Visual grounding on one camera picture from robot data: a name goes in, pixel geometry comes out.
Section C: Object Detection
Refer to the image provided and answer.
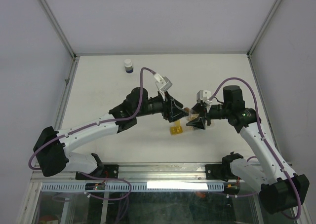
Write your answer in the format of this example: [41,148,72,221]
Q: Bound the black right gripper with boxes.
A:
[186,102,231,129]

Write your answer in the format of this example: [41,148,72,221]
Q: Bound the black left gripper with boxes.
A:
[135,90,189,122]

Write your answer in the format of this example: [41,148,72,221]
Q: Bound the clear glass pill bottle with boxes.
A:
[186,108,199,122]

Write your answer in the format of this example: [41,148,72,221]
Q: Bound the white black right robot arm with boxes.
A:
[187,85,310,214]

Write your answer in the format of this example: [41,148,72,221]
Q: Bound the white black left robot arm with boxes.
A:
[34,87,188,179]

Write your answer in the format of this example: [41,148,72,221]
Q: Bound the white-capped dark pill bottle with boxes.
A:
[124,59,134,74]

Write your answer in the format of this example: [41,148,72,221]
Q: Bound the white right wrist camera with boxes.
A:
[197,90,212,105]

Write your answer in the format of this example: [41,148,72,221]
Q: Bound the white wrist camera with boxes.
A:
[197,90,212,105]
[154,73,173,100]

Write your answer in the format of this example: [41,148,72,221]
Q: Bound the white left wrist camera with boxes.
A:
[154,73,173,100]

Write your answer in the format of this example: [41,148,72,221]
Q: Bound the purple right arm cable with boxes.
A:
[209,77,305,220]

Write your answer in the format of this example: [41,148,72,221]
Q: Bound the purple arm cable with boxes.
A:
[28,67,158,224]
[209,77,305,220]

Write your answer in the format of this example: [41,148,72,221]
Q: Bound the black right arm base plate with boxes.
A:
[205,164,229,182]

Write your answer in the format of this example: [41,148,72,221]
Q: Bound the white slotted cable duct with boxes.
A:
[41,182,224,193]

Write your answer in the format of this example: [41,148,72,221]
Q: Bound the aluminium mounting rail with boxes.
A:
[30,162,237,183]

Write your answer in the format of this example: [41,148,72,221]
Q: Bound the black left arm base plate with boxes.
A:
[75,164,119,180]

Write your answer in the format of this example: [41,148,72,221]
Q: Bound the aluminium cage frame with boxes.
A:
[14,0,316,224]

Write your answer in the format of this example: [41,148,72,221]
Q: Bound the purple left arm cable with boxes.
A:
[28,67,158,224]

